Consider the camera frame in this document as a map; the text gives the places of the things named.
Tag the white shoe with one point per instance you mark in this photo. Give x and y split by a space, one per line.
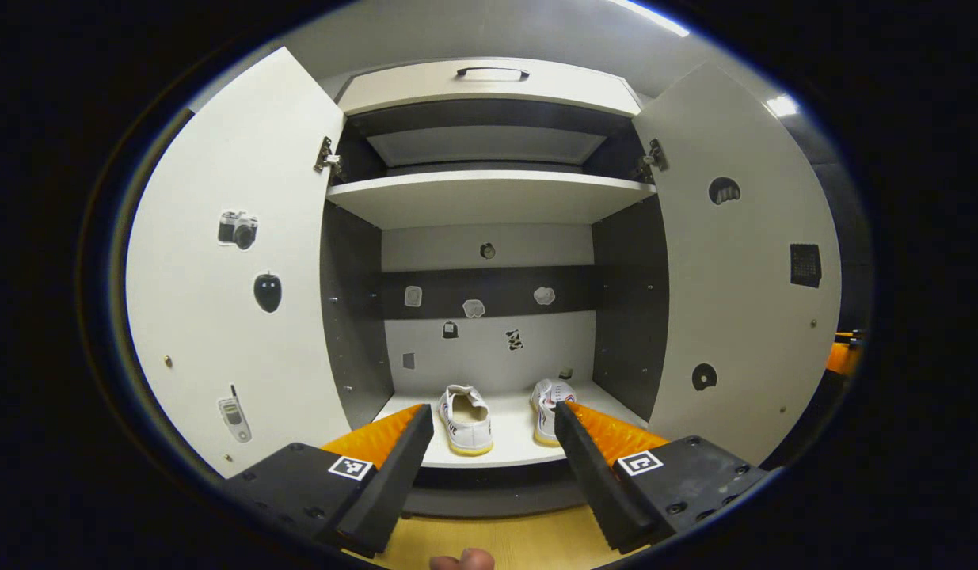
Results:
466 423
546 404

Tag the white cabinet drawer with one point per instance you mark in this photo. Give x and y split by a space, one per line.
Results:
425 91

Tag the white shoe cabinet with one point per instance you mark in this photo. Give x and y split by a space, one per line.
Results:
488 356

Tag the white cabinet shelf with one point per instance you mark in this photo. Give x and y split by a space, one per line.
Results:
508 443
488 198

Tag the ceiling light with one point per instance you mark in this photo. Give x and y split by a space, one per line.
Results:
782 105

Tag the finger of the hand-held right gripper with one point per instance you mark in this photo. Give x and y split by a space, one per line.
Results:
845 358

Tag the metal door hinge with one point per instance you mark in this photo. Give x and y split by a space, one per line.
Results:
327 157
651 161

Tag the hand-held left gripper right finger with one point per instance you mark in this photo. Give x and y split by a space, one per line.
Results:
591 475

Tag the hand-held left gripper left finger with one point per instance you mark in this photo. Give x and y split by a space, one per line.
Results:
390 475

